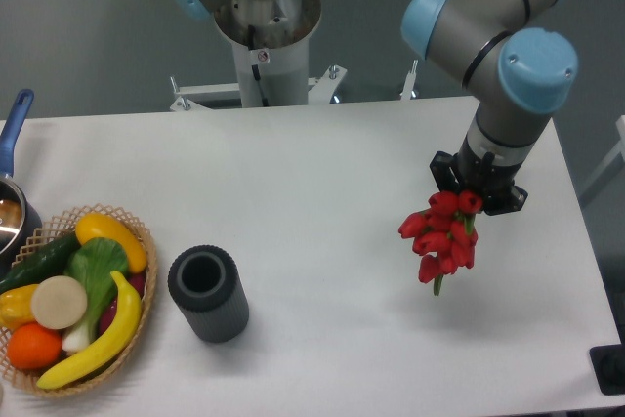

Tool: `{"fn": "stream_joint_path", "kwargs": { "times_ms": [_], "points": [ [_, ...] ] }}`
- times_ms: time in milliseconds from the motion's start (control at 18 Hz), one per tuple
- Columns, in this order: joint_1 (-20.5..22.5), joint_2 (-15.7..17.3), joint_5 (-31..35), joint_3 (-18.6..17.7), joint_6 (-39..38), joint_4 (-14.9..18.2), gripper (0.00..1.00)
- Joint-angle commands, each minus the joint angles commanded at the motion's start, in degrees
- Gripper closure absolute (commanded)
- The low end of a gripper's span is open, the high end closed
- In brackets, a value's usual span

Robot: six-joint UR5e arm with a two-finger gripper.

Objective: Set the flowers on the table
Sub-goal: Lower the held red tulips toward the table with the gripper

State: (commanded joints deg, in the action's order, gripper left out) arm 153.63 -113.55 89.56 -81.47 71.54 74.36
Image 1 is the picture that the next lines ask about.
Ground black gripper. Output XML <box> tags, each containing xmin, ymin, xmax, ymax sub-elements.
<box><xmin>430</xmin><ymin>139</ymin><xmax>527</xmax><ymax>216</ymax></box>

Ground red tulip bouquet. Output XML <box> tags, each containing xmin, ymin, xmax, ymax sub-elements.
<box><xmin>398</xmin><ymin>189</ymin><xmax>483</xmax><ymax>296</ymax></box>

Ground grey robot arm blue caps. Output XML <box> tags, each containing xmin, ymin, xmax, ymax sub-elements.
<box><xmin>175</xmin><ymin>0</ymin><xmax>578</xmax><ymax>215</ymax></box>

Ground black device at edge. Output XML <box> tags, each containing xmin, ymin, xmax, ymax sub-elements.
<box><xmin>589</xmin><ymin>344</ymin><xmax>624</xmax><ymax>396</ymax></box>

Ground dark grey ribbed vase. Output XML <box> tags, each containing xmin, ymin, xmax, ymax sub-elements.
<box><xmin>168</xmin><ymin>245</ymin><xmax>250</xmax><ymax>344</ymax></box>

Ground dark red vegetable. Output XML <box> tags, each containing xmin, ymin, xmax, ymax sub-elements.
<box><xmin>98</xmin><ymin>271</ymin><xmax>146</xmax><ymax>336</ymax></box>

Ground yellow banana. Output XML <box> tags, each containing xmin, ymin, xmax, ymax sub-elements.
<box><xmin>36</xmin><ymin>271</ymin><xmax>142</xmax><ymax>391</ymax></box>

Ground green bok choy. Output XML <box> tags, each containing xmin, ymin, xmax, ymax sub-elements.
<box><xmin>62</xmin><ymin>237</ymin><xmax>129</xmax><ymax>354</ymax></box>

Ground woven wicker basket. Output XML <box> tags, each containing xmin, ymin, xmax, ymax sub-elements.
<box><xmin>1</xmin><ymin>203</ymin><xmax>158</xmax><ymax>398</ymax></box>

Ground green cucumber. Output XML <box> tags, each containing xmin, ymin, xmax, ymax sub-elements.
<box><xmin>1</xmin><ymin>231</ymin><xmax>80</xmax><ymax>293</ymax></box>

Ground beige round disc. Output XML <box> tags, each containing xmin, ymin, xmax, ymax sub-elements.
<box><xmin>30</xmin><ymin>275</ymin><xmax>88</xmax><ymax>330</ymax></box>

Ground orange fruit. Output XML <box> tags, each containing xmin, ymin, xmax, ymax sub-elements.
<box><xmin>7</xmin><ymin>322</ymin><xmax>62</xmax><ymax>370</ymax></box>

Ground yellow bell pepper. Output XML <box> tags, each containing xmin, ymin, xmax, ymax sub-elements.
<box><xmin>1</xmin><ymin>284</ymin><xmax>38</xmax><ymax>330</ymax></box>

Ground white frame at right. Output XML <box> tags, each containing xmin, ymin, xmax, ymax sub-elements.
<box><xmin>578</xmin><ymin>115</ymin><xmax>624</xmax><ymax>208</ymax></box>

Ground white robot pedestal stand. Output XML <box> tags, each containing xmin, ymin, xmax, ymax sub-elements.
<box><xmin>168</xmin><ymin>0</ymin><xmax>420</xmax><ymax>113</ymax></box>

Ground blue handled saucepan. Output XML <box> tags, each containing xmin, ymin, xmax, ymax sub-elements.
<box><xmin>1</xmin><ymin>89</ymin><xmax>42</xmax><ymax>277</ymax></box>

